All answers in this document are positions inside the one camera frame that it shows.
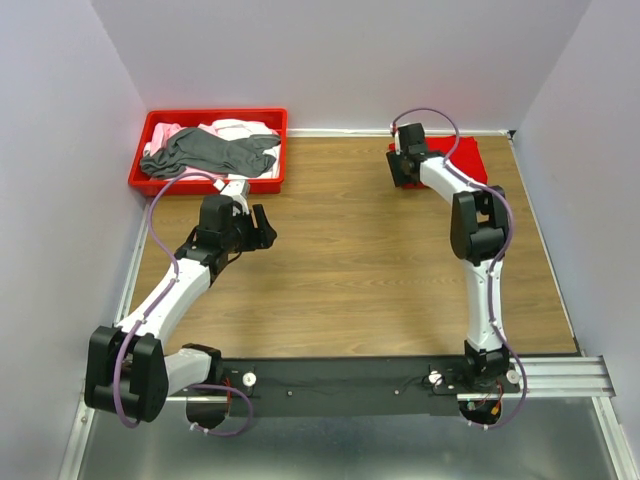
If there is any red t shirt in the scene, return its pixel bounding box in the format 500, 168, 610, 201
386, 135, 488, 189

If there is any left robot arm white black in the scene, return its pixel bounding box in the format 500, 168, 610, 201
84, 195, 277, 428

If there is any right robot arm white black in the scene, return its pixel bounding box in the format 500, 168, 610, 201
387, 123, 513, 392

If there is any grey t shirt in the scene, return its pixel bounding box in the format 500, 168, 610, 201
140, 127, 281, 179

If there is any white t shirt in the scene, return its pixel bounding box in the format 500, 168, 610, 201
198, 119, 281, 179

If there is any red plastic bin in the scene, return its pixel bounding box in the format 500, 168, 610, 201
128, 107, 289, 197

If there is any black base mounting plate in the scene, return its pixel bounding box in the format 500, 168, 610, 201
222, 355, 519, 417

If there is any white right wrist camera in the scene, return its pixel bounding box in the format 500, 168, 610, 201
390, 123, 401, 154

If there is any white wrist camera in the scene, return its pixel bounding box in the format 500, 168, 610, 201
390, 123, 401, 154
213, 179, 250, 213

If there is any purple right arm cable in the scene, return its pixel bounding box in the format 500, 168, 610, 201
390, 107, 529, 432

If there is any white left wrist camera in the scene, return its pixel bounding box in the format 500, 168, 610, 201
213, 179, 250, 213

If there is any aluminium frame rail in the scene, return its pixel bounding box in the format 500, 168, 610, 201
171, 356, 614, 398

